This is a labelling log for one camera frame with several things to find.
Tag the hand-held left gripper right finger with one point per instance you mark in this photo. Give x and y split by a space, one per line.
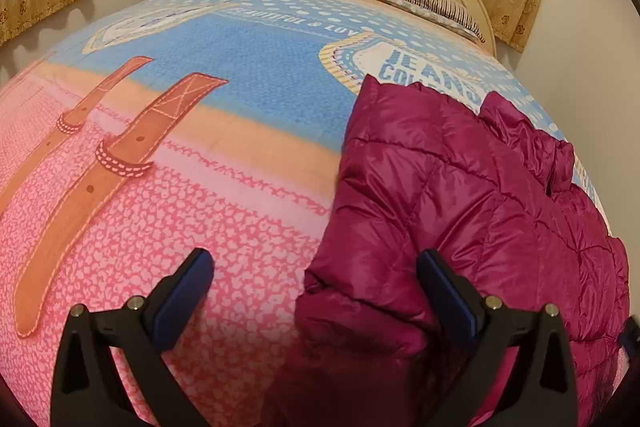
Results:
445 294

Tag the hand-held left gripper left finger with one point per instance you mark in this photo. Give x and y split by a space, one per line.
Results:
187 292

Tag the pink and blue printed blanket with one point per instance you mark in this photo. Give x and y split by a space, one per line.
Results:
150 207

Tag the magenta puffer jacket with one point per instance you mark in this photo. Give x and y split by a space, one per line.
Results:
425 187

